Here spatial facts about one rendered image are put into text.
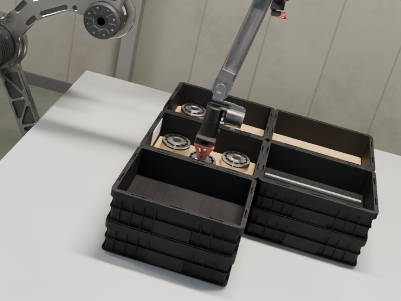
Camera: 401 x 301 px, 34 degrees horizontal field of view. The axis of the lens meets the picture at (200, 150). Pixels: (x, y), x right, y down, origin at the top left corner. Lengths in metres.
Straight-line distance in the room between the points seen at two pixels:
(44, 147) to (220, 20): 1.92
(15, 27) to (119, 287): 1.30
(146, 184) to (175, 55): 2.19
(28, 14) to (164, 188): 1.01
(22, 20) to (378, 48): 2.22
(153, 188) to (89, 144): 0.51
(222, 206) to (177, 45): 2.23
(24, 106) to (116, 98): 0.40
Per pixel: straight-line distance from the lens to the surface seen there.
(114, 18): 2.52
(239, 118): 2.11
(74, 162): 2.44
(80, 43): 4.39
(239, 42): 2.13
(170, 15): 4.17
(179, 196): 2.11
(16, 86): 2.94
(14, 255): 1.99
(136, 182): 2.14
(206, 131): 2.14
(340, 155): 2.67
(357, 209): 2.15
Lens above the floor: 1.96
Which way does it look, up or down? 28 degrees down
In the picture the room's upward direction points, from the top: 14 degrees clockwise
